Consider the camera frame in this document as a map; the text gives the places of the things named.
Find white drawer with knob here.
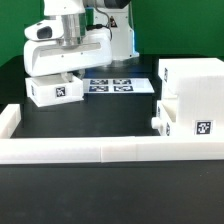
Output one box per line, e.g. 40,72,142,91
151,99,177,136

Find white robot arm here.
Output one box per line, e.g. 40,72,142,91
24,0,139,77

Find white small drawer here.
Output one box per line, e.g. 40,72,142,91
25,74,84,107

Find white sheet with markers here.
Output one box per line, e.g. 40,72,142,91
83,78,154,94

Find white U-shaped table fence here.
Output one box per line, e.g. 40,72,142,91
0,104,224,164

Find white drawer cabinet box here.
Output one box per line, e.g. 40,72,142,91
158,58,224,137

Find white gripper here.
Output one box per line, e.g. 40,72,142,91
24,20,112,82

